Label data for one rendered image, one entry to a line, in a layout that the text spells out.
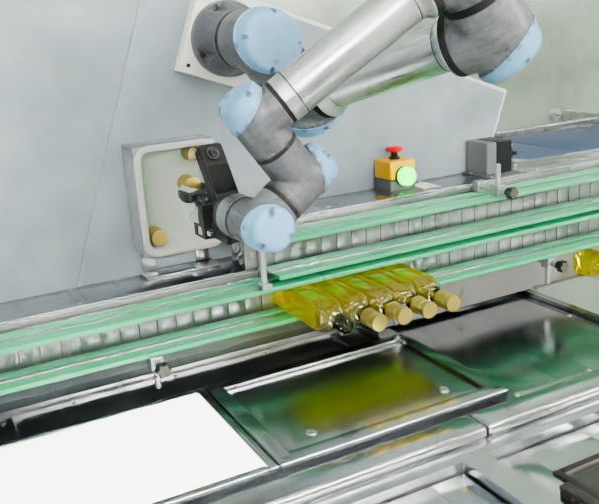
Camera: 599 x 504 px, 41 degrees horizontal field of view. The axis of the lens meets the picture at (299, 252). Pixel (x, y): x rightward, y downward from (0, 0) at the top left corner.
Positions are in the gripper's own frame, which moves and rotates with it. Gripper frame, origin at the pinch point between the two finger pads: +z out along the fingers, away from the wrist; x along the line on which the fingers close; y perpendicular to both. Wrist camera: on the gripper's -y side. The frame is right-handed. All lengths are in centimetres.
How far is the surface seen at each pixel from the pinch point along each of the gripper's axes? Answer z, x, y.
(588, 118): 66, 176, 13
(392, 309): -21.9, 29.6, 25.8
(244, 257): 3.7, 10.8, 17.3
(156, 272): 14.3, -4.9, 19.7
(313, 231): -3.3, 23.6, 12.8
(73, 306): 5.2, -24.4, 20.0
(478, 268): -3, 67, 30
